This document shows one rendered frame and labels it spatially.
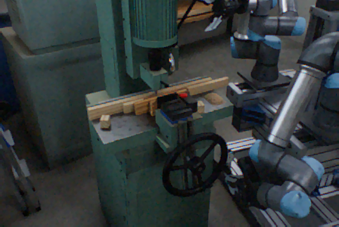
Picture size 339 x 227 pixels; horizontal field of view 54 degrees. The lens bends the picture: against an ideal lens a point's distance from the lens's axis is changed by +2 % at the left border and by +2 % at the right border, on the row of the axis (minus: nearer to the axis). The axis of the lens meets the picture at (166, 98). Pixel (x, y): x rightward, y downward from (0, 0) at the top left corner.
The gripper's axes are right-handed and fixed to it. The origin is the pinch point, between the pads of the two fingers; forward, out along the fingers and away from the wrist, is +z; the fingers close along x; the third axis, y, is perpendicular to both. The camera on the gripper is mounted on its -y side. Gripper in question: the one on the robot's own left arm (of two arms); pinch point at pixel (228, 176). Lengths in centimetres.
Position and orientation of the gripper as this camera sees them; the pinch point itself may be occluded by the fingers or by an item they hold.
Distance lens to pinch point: 132.0
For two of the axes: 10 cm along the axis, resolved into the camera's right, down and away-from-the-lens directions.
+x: 8.8, -2.4, 4.0
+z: -4.0, 0.5, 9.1
